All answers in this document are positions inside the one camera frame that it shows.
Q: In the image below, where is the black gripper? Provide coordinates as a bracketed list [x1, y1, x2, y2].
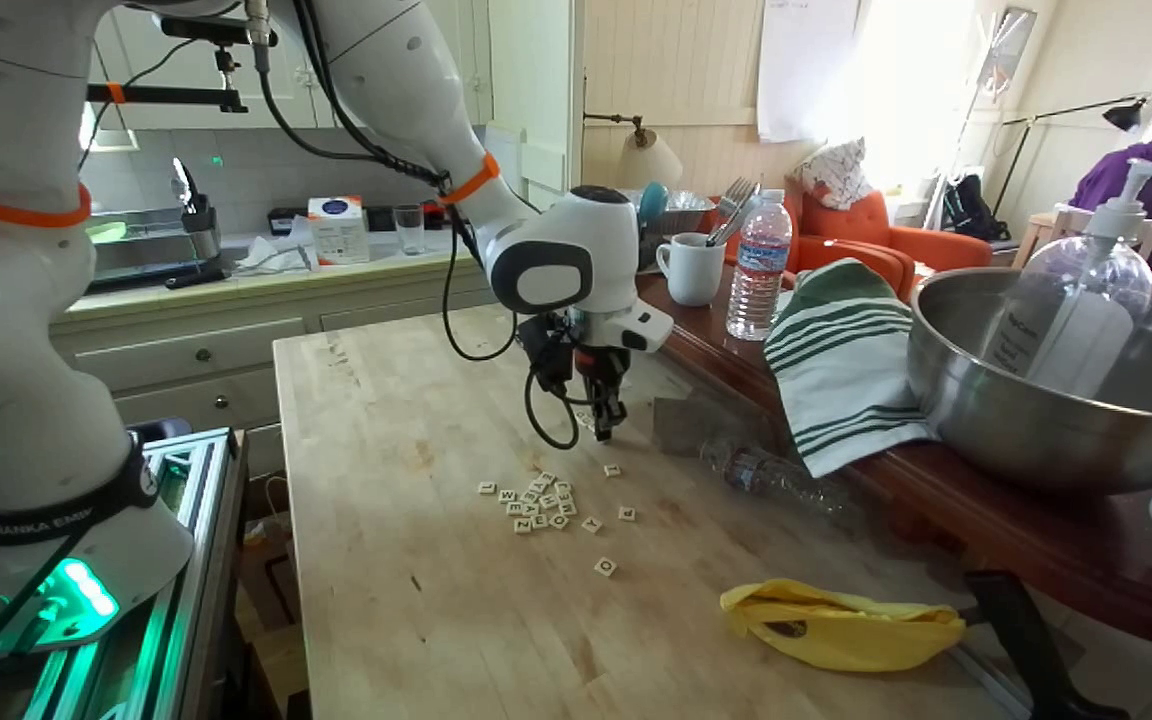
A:
[516, 309, 635, 442]

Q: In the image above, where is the pile of small nuts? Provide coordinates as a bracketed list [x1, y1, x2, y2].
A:
[493, 473, 583, 538]

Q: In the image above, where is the white ceramic mug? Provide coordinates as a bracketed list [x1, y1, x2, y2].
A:
[651, 226, 731, 311]

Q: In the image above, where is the crumpled clear plastic wrap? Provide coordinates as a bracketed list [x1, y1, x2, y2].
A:
[692, 434, 844, 519]

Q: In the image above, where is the clear plastic water bottle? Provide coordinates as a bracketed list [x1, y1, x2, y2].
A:
[724, 182, 798, 347]

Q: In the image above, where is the teal small object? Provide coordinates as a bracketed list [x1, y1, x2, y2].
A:
[635, 180, 676, 226]

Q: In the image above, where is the green striped dish towel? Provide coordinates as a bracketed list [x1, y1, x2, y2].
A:
[762, 256, 939, 482]

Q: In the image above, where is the desk lamp with white shade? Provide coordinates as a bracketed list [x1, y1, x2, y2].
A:
[579, 106, 687, 190]

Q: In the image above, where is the orange chair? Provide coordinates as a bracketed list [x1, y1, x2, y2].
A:
[779, 175, 996, 303]

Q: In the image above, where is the white tape roll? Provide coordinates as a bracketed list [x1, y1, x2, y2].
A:
[305, 190, 375, 263]

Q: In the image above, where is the yellow banana-shaped object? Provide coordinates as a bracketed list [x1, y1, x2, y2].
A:
[715, 574, 974, 676]

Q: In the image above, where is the white crumpled bag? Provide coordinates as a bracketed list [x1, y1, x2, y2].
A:
[798, 133, 888, 211]

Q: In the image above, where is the white drawer cabinet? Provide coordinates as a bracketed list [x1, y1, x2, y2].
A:
[44, 243, 537, 479]

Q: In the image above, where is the black backpack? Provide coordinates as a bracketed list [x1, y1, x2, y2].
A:
[939, 168, 1018, 249]

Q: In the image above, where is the large steel mixing bowl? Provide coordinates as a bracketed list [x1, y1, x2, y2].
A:
[903, 263, 1152, 499]

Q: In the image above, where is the black upright tool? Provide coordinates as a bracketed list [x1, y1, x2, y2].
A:
[164, 156, 237, 290]

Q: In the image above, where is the black angled bar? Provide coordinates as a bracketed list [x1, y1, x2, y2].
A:
[965, 566, 1098, 720]

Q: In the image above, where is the clear pump sanitizer bottle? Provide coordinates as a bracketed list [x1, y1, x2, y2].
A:
[976, 156, 1152, 401]

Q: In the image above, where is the dark brown wooden counter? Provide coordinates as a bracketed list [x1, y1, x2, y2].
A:
[633, 209, 1152, 665]

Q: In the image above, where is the metal sink tray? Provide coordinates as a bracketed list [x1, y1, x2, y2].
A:
[75, 195, 228, 296]

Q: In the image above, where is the thin floor lamp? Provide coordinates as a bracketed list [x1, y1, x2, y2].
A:
[991, 93, 1152, 224]

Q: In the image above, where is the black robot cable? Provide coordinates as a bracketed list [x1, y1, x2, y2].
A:
[244, 0, 588, 456]

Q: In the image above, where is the white wall cabinet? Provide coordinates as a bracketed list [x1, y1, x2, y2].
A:
[74, 0, 496, 133]

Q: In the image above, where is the white wall poster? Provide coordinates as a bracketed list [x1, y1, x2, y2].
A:
[752, 0, 869, 149]

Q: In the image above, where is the aluminium frame rail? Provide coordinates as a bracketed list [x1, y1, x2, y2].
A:
[0, 424, 247, 720]

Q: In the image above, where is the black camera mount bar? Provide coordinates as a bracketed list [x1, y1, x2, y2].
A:
[83, 12, 279, 119]

